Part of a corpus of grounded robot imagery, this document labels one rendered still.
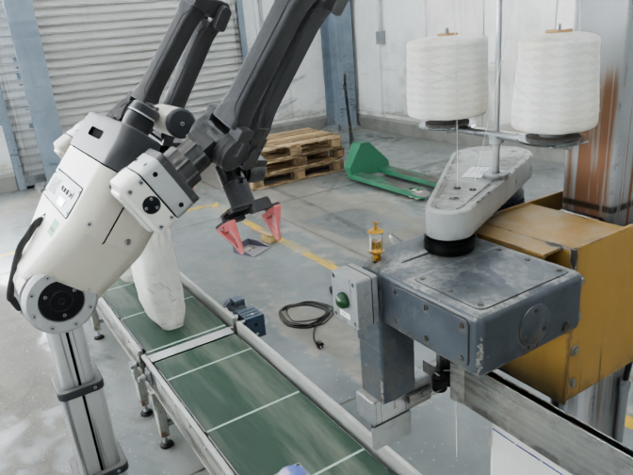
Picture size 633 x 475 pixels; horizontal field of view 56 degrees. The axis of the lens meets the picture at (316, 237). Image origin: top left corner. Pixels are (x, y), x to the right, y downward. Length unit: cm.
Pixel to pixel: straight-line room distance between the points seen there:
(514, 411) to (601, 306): 26
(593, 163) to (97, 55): 759
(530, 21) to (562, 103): 630
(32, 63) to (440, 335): 727
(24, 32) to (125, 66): 134
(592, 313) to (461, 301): 38
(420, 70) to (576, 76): 31
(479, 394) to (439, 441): 158
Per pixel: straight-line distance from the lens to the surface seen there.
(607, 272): 122
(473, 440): 277
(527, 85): 108
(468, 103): 123
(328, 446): 214
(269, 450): 216
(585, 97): 108
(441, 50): 121
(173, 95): 184
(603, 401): 152
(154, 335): 300
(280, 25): 118
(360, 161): 669
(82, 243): 134
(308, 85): 976
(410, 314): 98
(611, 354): 133
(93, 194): 132
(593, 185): 130
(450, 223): 104
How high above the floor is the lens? 174
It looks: 20 degrees down
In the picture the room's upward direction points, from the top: 5 degrees counter-clockwise
